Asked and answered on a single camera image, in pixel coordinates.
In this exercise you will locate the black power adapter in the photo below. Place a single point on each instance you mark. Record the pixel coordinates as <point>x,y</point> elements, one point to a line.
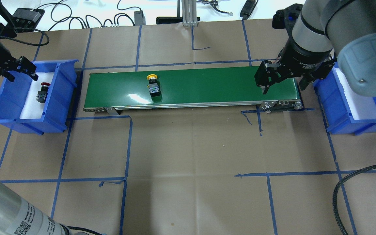
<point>139,18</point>

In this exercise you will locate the green conveyor belt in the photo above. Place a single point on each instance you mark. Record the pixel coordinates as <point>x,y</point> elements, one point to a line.
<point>206,87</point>

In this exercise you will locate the left-side silver robot arm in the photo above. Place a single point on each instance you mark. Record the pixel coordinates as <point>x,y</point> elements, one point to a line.
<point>20,217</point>

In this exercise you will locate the yellow push button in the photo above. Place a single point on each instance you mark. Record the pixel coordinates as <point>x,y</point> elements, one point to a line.
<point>154,87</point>

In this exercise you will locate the white foam pad right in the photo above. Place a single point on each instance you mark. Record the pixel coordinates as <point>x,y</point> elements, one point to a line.
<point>361,107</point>

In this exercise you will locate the red push button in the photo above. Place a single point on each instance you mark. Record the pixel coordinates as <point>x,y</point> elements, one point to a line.
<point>43,93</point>

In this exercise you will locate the left-side blue plastic bin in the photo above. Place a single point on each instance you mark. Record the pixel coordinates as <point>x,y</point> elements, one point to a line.
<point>19,109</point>

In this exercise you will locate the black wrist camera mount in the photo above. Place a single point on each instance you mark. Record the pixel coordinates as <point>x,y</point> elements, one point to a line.
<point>286,18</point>

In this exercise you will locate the aluminium frame post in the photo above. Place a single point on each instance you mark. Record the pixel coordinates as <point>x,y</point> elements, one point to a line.
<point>189,15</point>

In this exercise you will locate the right-side black gripper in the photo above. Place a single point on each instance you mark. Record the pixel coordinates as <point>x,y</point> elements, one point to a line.
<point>300,58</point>

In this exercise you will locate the right-side blue plastic bin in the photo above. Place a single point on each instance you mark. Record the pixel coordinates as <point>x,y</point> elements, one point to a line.
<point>345,111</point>

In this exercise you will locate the right-side silver robot arm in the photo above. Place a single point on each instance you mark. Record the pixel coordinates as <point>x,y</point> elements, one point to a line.
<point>321,33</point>

